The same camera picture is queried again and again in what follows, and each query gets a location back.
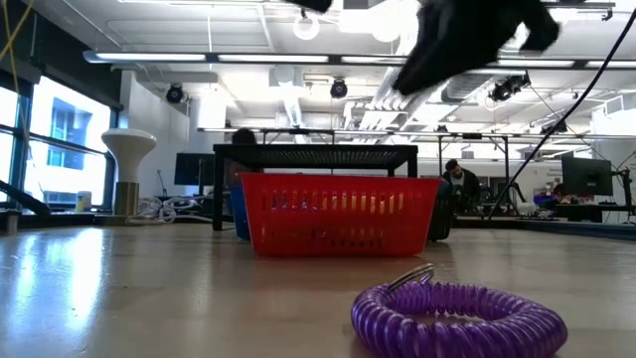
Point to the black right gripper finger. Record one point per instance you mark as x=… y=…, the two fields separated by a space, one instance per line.
x=427 y=74

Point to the black computer monitor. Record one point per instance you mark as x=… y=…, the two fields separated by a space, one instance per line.
x=586 y=176
x=194 y=169

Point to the red plastic basket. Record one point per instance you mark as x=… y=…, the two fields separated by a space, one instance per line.
x=338 y=180

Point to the white round ceiling lamp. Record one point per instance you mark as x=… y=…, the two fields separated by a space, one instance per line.
x=296 y=31

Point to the silver ventilation duct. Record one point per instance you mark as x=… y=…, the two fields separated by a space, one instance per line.
x=467 y=87

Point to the black round ceiling fixture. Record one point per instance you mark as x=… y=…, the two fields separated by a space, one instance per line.
x=339 y=88
x=174 y=93

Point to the black perforated metal shelf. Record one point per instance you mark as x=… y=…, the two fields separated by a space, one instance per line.
x=313 y=148

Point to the small white container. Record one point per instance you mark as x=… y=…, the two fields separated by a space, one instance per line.
x=82 y=200

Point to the black thin metal rack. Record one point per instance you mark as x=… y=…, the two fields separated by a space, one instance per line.
x=472 y=135

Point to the blue plastic basket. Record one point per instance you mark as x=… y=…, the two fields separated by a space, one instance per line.
x=238 y=214

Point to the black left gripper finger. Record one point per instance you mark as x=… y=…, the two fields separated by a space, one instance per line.
x=315 y=5

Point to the white mushroom lamp brass base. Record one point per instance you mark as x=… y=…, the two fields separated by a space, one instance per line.
x=129 y=149

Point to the black ceiling track lights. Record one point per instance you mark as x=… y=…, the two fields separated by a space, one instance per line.
x=509 y=87

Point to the person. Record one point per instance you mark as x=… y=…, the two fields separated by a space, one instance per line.
x=462 y=186
x=243 y=136
x=561 y=191

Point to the linear ceiling light bar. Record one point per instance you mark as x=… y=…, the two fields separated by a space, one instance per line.
x=124 y=56

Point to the black office desk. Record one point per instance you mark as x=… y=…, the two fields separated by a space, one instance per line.
x=586 y=211

